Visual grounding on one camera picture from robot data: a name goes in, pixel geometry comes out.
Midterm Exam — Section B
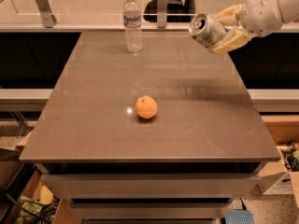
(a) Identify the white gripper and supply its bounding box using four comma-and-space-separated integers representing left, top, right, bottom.
212, 0, 283, 54

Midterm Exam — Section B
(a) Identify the silver 7up soda can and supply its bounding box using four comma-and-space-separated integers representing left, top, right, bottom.
189, 14, 228, 49

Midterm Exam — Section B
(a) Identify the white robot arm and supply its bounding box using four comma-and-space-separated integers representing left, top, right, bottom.
210, 0, 299, 53

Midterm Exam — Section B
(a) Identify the black office chair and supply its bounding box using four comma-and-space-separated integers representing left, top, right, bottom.
143, 0, 198, 24

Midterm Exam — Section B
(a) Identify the clear plastic water bottle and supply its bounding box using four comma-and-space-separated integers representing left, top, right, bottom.
122, 0, 142, 53

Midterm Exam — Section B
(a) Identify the orange fruit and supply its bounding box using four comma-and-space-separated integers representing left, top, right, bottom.
135, 95, 158, 119

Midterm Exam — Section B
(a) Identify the cardboard box right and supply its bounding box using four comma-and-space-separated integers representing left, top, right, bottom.
258, 115, 299, 207

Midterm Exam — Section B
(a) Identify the cardboard box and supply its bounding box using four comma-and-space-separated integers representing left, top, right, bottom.
5, 171, 82, 224
258, 115, 299, 207

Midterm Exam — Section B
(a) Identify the upper grey drawer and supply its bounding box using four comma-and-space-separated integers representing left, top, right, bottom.
42, 174, 260, 199

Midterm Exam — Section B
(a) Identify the grey drawer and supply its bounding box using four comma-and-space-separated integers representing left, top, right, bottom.
42, 174, 260, 199
68, 203, 232, 220

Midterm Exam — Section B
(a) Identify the blue perforated object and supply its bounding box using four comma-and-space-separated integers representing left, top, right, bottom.
224, 210, 255, 224

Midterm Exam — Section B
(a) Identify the lower grey drawer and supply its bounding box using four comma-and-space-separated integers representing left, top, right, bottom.
68, 203, 232, 220

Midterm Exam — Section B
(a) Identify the yellow object in box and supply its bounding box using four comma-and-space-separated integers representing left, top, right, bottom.
39, 185, 54, 205

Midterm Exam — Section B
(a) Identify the cardboard box left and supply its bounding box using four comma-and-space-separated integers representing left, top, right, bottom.
5, 171, 82, 224

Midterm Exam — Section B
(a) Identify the green snack bag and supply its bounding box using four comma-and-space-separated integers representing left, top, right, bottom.
13, 196, 44, 224

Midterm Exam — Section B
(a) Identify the middle metal railing post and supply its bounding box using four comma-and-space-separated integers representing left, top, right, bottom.
157, 0, 167, 28

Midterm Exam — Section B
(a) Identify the metal railing post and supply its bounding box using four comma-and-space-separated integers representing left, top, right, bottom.
35, 0, 57, 28
157, 0, 167, 28

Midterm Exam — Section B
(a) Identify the left metal railing post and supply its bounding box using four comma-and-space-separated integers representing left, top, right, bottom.
35, 0, 57, 28

